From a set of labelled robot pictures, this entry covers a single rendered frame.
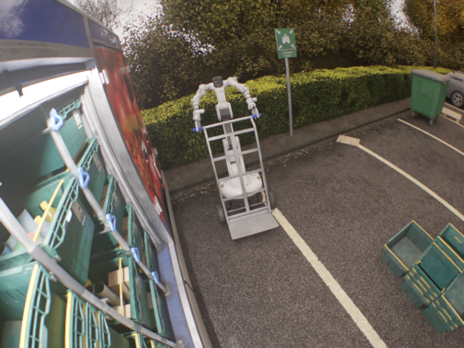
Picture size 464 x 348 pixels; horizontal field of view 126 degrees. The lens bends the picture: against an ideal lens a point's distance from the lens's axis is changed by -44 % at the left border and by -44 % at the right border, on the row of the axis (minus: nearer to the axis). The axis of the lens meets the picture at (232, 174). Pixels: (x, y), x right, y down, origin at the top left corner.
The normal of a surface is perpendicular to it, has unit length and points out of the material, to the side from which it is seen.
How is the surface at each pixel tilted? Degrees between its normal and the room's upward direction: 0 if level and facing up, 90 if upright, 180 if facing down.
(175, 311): 0
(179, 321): 0
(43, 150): 91
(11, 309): 85
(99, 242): 91
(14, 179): 91
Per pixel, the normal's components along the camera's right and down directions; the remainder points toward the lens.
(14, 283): 0.34, 0.45
